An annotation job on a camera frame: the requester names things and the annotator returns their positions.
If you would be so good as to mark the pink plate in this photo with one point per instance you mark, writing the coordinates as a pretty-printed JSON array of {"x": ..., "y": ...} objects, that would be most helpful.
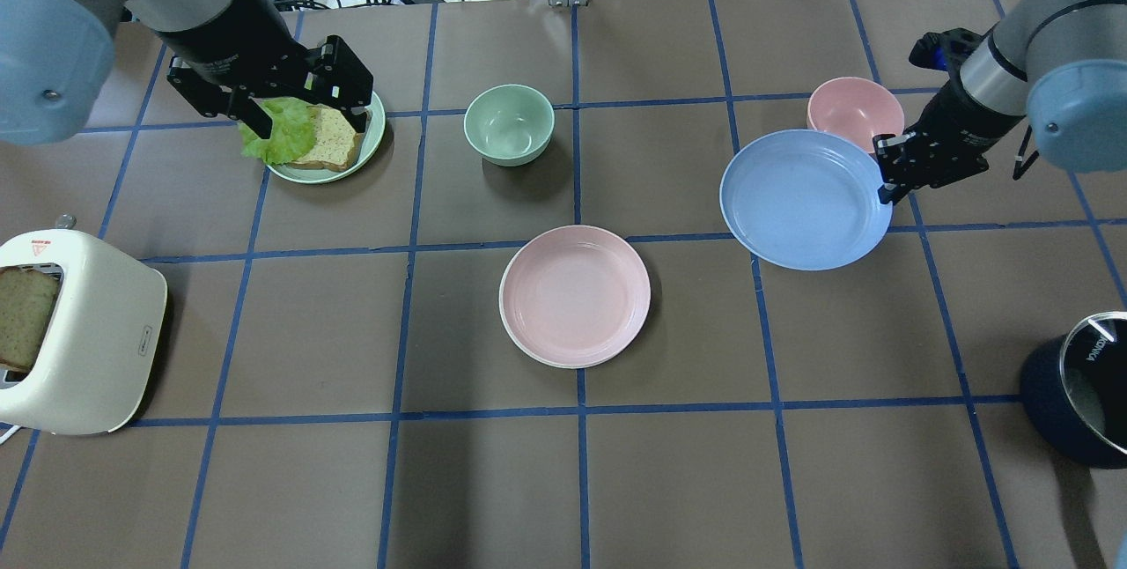
[{"x": 575, "y": 282}]

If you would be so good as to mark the pink bowl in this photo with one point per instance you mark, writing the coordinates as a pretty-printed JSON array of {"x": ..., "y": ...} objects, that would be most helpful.
[{"x": 855, "y": 109}]

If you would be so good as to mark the green bowl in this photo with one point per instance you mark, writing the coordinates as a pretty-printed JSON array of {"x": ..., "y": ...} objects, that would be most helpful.
[{"x": 509, "y": 125}]

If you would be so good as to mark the green plate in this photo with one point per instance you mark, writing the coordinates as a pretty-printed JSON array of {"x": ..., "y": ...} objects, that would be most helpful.
[{"x": 367, "y": 146}]

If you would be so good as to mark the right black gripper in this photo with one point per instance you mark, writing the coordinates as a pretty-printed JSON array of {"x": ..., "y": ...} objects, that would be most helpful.
[{"x": 955, "y": 117}]

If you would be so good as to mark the blue plate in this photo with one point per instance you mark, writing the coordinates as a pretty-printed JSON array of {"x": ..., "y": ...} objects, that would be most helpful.
[{"x": 804, "y": 200}]

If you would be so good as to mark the white toaster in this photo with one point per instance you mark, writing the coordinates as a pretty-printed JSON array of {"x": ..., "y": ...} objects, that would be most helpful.
[{"x": 97, "y": 352}]

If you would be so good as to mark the green lettuce leaf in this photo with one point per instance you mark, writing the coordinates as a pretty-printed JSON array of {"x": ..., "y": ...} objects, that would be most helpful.
[{"x": 292, "y": 133}]

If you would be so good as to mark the bread slice in toaster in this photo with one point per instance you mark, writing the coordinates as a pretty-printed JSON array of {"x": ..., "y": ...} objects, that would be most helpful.
[{"x": 28, "y": 297}]

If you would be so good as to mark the dark blue pot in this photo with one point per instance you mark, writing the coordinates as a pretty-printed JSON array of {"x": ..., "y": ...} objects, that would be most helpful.
[{"x": 1073, "y": 390}]

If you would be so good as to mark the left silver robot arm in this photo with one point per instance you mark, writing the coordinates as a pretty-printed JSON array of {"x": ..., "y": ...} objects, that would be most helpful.
[{"x": 56, "y": 56}]

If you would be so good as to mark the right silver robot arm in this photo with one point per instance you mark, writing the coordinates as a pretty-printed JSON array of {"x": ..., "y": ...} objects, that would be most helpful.
[{"x": 1059, "y": 65}]

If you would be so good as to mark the white plate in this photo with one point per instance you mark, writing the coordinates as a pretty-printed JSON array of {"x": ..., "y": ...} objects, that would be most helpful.
[{"x": 568, "y": 354}]

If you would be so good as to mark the bread slice on plate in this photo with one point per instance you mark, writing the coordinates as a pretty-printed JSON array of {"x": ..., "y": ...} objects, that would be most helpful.
[{"x": 336, "y": 145}]

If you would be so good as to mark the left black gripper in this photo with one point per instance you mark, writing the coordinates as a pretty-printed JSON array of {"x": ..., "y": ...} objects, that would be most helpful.
[{"x": 231, "y": 42}]

